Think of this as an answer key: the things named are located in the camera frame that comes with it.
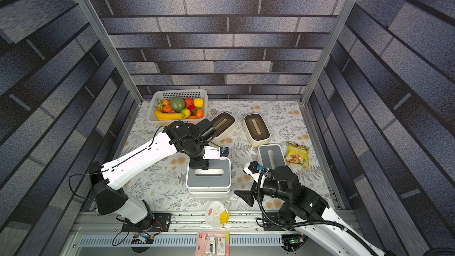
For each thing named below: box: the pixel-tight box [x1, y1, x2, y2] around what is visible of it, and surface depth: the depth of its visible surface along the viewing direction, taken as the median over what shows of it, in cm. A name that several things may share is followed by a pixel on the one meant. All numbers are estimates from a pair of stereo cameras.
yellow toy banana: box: [155, 109, 186, 121], surface depth 103 cm
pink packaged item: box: [194, 231, 231, 256], surface depth 70 cm
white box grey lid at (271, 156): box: [257, 144, 287, 171], surface depth 92 cm
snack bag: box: [285, 141, 310, 170], surface depth 92 cm
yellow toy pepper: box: [193, 97, 205, 108], surface depth 113 cm
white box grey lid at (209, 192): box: [187, 188, 231, 197], surface depth 73 cm
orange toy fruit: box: [196, 109, 204, 119], surface depth 108 cm
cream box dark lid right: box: [242, 113, 271, 147], surface depth 100 cm
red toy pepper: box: [184, 97, 196, 111], surface depth 112 cm
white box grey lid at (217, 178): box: [186, 157, 232, 192], surface depth 69 cm
